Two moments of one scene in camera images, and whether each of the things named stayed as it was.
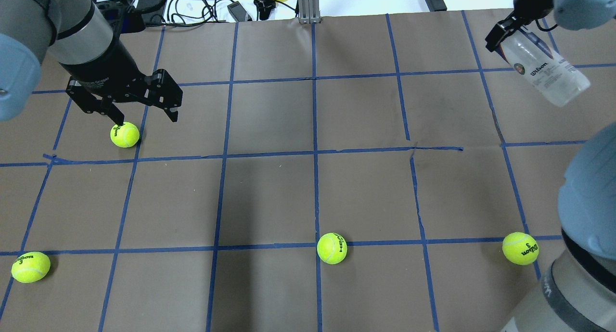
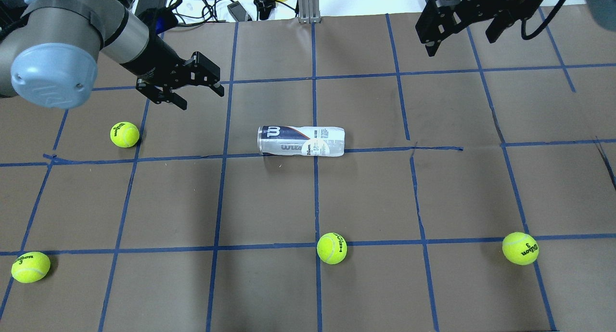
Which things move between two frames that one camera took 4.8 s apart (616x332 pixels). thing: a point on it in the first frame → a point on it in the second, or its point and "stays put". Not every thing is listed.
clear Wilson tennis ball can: x=554 y=78 → x=296 y=140
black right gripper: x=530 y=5 → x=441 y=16
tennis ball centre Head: x=332 y=248 stays put
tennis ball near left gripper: x=125 y=136 stays put
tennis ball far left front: x=30 y=267 stays put
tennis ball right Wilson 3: x=520 y=248 stays put
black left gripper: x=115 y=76 → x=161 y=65
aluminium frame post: x=308 y=4 stays put
